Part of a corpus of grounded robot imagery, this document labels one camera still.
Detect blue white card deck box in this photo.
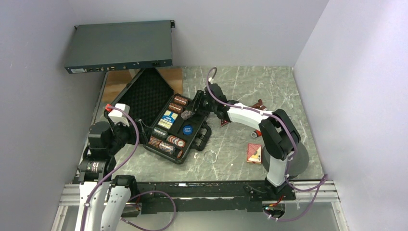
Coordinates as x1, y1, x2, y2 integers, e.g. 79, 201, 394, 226
157, 110, 178, 129

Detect grey chip stack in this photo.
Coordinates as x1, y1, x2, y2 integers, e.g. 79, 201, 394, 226
180, 110, 196, 120

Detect red card deck box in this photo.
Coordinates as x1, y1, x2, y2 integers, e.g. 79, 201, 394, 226
247, 143, 262, 164

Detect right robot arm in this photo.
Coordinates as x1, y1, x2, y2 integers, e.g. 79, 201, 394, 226
191, 84, 301, 200

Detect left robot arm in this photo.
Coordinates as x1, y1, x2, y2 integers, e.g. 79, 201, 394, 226
75, 119, 147, 231

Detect red yellow blue chip stack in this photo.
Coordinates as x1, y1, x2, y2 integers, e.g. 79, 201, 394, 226
148, 136, 162, 149

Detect red triangular all-in marker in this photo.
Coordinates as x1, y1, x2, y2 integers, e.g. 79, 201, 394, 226
220, 119, 229, 127

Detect orange blue chip stack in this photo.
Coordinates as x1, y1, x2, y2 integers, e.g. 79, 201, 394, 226
158, 142, 176, 155

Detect black poker chip case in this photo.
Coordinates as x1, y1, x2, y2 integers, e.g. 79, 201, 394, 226
111, 68, 212, 164

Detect orange black chip stack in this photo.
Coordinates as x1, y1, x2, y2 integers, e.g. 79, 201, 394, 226
174, 95, 189, 106
168, 103, 184, 114

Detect red white loose chips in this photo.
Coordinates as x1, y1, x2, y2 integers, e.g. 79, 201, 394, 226
166, 135, 185, 148

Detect blue small blind button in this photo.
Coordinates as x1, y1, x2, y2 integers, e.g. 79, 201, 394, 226
182, 125, 193, 135

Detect brown pipe fitting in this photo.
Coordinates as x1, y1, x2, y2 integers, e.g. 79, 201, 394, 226
251, 99, 267, 111

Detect wooden board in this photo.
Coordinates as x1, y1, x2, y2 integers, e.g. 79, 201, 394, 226
102, 68, 183, 103

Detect dark green rack unit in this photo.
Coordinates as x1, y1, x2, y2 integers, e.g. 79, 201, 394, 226
64, 20, 176, 74

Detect dark grey disc weight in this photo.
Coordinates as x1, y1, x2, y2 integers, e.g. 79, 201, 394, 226
261, 142, 309, 180

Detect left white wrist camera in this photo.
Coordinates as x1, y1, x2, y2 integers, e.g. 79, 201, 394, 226
105, 103, 130, 127

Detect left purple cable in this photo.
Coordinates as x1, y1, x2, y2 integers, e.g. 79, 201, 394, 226
76, 106, 178, 231

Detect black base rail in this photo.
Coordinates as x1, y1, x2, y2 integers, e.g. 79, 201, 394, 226
130, 180, 296, 215

